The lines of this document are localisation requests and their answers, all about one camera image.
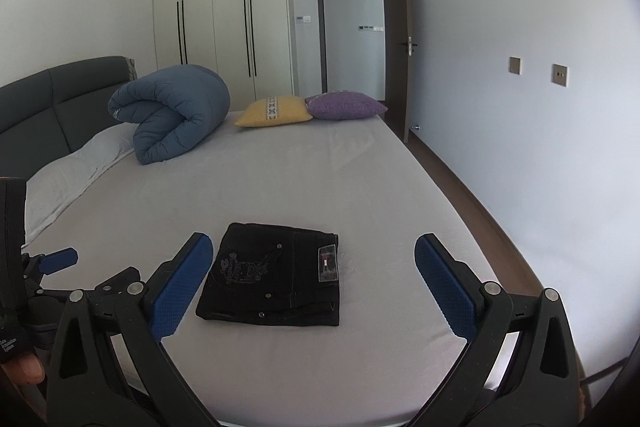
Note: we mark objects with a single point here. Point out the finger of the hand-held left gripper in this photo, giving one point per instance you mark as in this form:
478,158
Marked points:
112,279
57,259

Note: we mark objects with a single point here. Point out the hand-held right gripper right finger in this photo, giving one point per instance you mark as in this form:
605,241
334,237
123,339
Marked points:
447,287

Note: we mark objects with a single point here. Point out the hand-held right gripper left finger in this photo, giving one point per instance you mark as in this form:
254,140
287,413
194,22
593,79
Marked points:
177,292

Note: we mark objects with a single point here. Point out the black pants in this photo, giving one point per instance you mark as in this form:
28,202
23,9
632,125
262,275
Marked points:
270,287

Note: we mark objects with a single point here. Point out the person's left hand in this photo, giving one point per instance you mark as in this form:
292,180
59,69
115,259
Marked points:
22,371

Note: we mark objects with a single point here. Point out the white pillow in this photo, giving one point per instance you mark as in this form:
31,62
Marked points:
75,172

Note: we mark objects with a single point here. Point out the grey padded headboard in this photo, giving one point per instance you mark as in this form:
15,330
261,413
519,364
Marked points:
50,107

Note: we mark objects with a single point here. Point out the bed with white sheet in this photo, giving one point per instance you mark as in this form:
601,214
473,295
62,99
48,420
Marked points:
310,177

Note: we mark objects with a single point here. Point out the blue rolled duvet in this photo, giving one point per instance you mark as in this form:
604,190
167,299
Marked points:
175,112

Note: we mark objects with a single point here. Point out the yellow pillow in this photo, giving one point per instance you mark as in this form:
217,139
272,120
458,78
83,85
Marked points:
272,112

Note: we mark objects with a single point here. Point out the purple pillow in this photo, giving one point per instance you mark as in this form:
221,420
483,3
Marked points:
345,106

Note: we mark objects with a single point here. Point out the cream wardrobe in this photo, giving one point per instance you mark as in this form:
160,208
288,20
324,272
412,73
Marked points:
220,17

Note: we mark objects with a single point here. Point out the dark wooden door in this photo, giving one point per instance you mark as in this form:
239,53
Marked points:
397,7

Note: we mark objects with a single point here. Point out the square wall switch plate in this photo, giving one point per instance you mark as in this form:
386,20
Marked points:
515,66
560,74

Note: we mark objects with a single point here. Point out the dark door frame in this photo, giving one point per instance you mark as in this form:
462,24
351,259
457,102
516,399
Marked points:
318,32

